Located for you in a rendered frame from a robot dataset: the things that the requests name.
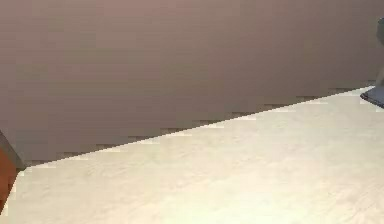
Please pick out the orange brown wooden cabinet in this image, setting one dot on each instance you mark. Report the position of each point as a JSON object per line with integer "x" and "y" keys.
{"x": 6, "y": 173}

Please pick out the grey floor lamp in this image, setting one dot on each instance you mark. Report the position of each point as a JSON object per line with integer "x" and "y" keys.
{"x": 376, "y": 96}

